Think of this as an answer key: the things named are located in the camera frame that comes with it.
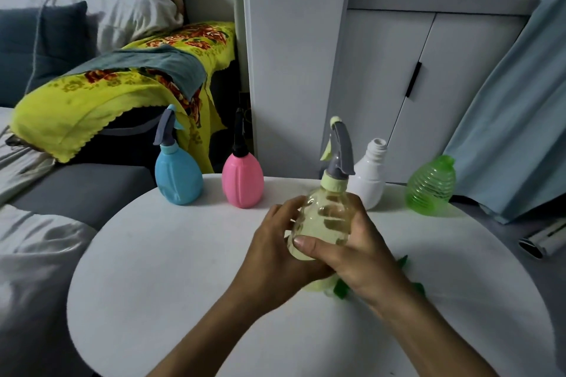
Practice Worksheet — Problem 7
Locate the person's right hand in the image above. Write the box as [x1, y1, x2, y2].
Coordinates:
[292, 193, 419, 311]

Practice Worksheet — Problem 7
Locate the person's left hand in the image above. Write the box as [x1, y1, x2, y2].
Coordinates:
[228, 195, 335, 316]

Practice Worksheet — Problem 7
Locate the clear green spray head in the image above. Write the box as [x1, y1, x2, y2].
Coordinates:
[325, 277, 351, 301]

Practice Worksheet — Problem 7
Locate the white green spray head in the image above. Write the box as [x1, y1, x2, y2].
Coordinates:
[396, 255, 427, 298]

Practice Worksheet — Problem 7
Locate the yellow translucent bottle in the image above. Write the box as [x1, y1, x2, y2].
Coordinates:
[287, 184, 357, 262]

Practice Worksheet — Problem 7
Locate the white plastic bottle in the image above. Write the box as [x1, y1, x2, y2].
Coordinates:
[347, 138, 389, 210]

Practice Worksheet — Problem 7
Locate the pink plastic bottle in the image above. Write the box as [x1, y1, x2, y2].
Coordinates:
[221, 152, 265, 209]

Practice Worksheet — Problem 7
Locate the green ribbed bottle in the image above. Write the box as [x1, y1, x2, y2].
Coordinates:
[405, 154, 457, 217]

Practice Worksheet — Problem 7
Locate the grey yellow spray head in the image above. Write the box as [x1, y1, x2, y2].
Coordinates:
[319, 115, 356, 193]

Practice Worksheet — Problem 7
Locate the blue plastic bottle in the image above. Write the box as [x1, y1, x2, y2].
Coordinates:
[154, 144, 205, 206]

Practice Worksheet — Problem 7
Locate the black spray head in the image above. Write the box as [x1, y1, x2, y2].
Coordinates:
[232, 108, 250, 158]

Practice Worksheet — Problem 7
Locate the grey blue spray head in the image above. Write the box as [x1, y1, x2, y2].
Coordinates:
[153, 104, 185, 150]

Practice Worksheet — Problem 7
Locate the person's left forearm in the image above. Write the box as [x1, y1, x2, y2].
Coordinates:
[148, 290, 275, 377]

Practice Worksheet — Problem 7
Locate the person's right forearm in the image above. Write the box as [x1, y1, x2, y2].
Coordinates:
[376, 290, 501, 377]

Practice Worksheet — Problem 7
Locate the white grey lint roller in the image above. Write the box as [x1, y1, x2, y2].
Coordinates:
[518, 218, 566, 260]

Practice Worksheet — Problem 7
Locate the light blue curtain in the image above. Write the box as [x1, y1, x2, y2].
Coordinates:
[442, 0, 566, 225]

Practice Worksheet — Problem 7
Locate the grey seat cushion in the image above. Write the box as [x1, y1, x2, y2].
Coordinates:
[11, 163, 156, 232]

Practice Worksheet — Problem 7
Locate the white wardrobe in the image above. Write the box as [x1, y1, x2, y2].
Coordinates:
[238, 0, 554, 183]

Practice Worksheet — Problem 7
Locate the grey-teal towel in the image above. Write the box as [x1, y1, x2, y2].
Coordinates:
[64, 45, 208, 101]

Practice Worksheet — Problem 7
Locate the white bed sheet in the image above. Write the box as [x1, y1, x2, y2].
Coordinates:
[0, 107, 98, 377]

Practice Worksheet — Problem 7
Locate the yellow floral cloth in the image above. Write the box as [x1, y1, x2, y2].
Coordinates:
[9, 21, 236, 174]

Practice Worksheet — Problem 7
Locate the white pillow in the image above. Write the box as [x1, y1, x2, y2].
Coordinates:
[0, 0, 185, 55]

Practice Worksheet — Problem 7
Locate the dark blue pillow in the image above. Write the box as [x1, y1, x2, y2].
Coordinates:
[0, 1, 89, 108]

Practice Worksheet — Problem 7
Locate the black wardrobe handle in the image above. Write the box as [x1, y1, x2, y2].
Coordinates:
[404, 61, 423, 98]

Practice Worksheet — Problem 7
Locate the grey cable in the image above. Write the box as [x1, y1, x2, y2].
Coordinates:
[24, 0, 89, 95]

